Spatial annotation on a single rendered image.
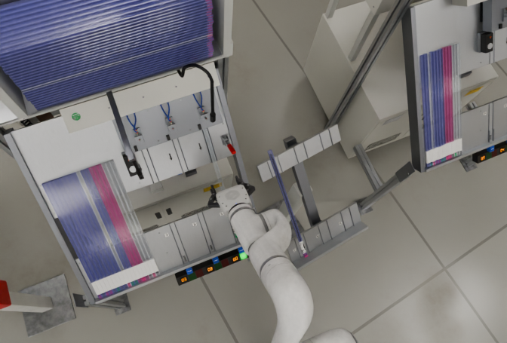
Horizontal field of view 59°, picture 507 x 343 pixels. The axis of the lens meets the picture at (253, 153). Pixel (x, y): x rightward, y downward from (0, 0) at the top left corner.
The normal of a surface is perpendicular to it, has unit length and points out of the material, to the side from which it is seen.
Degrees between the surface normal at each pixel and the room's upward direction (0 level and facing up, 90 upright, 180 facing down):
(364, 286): 0
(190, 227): 43
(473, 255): 0
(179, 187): 0
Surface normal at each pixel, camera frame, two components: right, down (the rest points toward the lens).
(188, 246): 0.32, 0.35
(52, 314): 0.07, -0.35
